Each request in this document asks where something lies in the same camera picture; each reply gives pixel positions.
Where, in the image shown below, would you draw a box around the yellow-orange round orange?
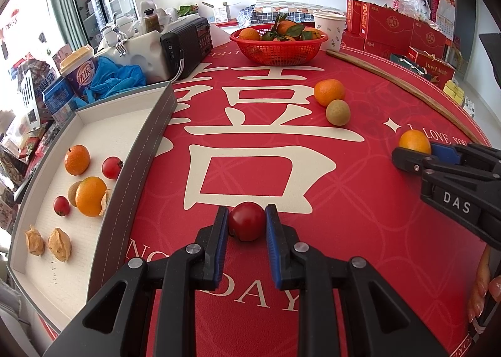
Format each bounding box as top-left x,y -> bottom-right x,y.
398,130 -> 431,155

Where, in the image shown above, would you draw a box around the red cherry tomato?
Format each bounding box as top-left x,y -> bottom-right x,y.
53,196 -> 70,217
229,202 -> 266,242
101,156 -> 123,180

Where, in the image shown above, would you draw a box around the brown-green longan fruit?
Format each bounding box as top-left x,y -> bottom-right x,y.
325,99 -> 351,126
67,181 -> 81,207

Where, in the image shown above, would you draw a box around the small orange tangerine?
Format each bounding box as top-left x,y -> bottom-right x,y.
313,79 -> 346,107

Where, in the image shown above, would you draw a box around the large orange tangerine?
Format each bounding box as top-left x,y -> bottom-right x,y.
64,145 -> 90,175

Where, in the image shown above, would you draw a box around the person right hand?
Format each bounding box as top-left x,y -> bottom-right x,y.
467,245 -> 501,323

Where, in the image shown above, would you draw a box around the yellow carton box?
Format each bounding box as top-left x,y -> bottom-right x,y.
443,80 -> 465,107

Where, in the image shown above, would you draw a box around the red sweet apple box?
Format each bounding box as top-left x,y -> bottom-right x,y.
408,47 -> 455,89

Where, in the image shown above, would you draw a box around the red round table mat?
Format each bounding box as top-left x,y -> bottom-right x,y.
126,42 -> 486,356

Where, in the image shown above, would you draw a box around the grey white gift tray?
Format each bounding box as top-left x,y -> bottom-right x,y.
8,82 -> 177,332

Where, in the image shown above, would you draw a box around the red gift box stacked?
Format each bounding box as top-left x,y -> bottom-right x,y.
342,0 -> 414,59

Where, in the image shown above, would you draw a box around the white floral paper cup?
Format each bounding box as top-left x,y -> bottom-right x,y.
313,12 -> 346,52

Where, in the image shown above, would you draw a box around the red plastic fruit basket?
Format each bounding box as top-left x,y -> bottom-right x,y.
229,29 -> 329,66

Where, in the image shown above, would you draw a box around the blue plastic bag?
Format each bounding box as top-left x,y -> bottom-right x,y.
77,56 -> 147,107

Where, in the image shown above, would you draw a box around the blue tissue pack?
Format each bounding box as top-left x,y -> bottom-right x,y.
43,77 -> 76,127

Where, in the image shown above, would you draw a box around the black portable radio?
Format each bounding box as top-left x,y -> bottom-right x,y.
160,17 -> 213,80

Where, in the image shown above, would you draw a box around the white cheese-shaped box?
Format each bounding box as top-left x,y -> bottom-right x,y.
96,31 -> 175,84

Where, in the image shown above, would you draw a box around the milk tea cup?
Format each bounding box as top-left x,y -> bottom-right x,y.
59,45 -> 98,97

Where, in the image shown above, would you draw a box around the green potted plant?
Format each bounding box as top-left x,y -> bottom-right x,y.
178,4 -> 198,17

